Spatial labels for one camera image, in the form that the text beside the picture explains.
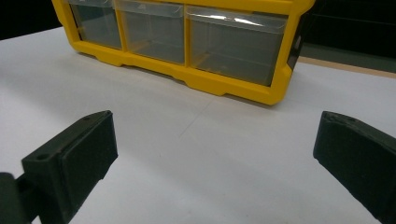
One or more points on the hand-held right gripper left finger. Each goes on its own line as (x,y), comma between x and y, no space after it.
(74,158)

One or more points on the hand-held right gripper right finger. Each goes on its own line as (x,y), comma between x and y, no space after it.
(358,152)

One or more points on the clear plastic drawer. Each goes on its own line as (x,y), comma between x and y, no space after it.
(155,34)
(233,49)
(96,26)

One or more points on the yellow drawer cabinet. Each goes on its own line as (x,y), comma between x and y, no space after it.
(214,82)

